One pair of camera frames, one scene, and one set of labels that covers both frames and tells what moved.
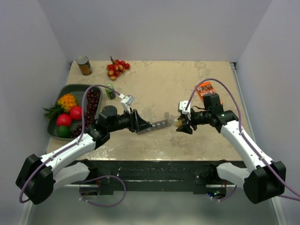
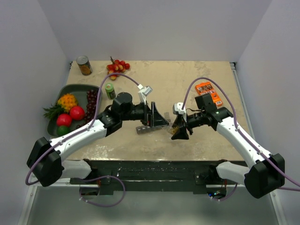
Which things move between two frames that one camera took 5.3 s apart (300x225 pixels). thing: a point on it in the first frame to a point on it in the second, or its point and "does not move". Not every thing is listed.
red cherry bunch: [117, 66] does not move
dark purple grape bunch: [92, 99] does not move
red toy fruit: [63, 120] does not move
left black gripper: [137, 123] to [151, 117]
